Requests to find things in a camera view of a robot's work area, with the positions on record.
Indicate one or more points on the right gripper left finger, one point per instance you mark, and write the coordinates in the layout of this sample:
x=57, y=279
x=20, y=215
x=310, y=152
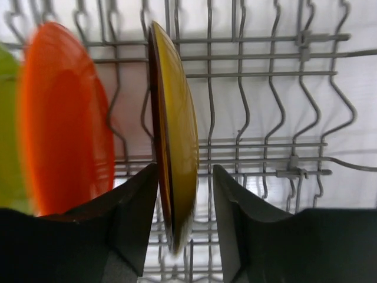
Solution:
x=103, y=240

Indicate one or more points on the green plate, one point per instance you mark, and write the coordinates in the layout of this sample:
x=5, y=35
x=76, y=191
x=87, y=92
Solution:
x=13, y=193

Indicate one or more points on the grey wire dish rack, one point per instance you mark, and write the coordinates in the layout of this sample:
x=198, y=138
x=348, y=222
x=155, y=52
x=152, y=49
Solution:
x=284, y=91

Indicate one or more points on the orange plate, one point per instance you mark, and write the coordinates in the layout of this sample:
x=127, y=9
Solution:
x=66, y=146

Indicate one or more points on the brown yellow patterned plate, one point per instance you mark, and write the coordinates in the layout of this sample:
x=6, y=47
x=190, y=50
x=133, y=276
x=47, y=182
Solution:
x=175, y=137

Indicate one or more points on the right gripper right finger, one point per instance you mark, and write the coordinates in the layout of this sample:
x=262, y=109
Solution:
x=262, y=243

